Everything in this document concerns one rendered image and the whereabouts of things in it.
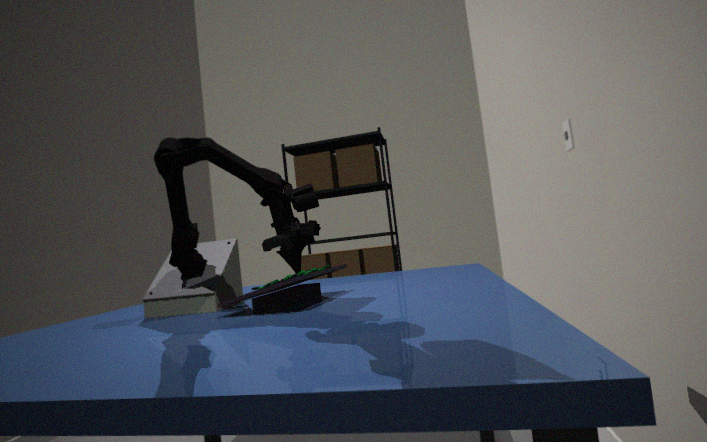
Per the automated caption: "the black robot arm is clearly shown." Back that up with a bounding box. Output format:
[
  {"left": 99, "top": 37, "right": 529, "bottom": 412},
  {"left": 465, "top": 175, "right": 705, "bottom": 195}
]
[{"left": 154, "top": 137, "right": 321, "bottom": 280}]

